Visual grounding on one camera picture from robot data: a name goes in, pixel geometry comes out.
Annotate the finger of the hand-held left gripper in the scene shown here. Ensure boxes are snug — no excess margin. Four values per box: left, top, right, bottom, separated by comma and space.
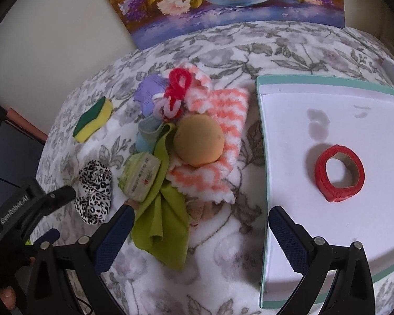
36, 185, 77, 224
26, 228, 60, 253

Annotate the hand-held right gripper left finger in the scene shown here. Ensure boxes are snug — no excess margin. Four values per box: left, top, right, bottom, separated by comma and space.
26, 205, 136, 315

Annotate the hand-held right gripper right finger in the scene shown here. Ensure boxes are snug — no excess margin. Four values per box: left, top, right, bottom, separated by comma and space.
269, 206, 376, 315

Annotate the leopard print scrunchie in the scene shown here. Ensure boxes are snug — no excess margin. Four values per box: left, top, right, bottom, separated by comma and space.
74, 160, 113, 225

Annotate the green cloth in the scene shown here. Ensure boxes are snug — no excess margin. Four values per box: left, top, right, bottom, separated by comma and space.
131, 123, 189, 271

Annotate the green tissue pack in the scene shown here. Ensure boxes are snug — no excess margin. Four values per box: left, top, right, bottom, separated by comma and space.
118, 152, 161, 202

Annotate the blue face mask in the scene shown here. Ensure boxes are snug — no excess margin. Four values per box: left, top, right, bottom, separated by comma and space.
136, 118, 171, 153

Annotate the white box with teal rim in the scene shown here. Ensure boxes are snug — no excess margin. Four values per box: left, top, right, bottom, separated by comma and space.
255, 75, 394, 309

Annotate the beige foam ball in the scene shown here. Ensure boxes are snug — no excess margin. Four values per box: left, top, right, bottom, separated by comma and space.
173, 114, 224, 167

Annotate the person's left hand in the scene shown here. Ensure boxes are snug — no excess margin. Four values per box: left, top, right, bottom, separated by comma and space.
0, 246, 37, 304

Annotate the dark side furniture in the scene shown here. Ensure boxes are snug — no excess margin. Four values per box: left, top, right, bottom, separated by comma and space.
0, 93, 48, 211

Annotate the red tape roll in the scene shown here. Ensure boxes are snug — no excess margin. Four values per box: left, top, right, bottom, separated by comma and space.
314, 144, 366, 203

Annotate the grey floral blanket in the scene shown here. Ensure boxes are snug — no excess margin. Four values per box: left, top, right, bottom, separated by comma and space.
29, 20, 394, 315

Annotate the yellow green sponge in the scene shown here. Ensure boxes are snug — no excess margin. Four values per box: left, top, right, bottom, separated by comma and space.
73, 98, 114, 143

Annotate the purple tube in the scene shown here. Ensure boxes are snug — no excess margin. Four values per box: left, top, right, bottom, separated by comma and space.
133, 74, 171, 119

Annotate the pink white striped cloth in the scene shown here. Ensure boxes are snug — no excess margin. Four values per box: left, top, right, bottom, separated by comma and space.
167, 62, 252, 204

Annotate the red and white scrunchie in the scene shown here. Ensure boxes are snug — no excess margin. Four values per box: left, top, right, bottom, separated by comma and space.
152, 68, 193, 120

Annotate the floral painting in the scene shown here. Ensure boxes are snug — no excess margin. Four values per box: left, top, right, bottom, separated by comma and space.
90, 0, 345, 51

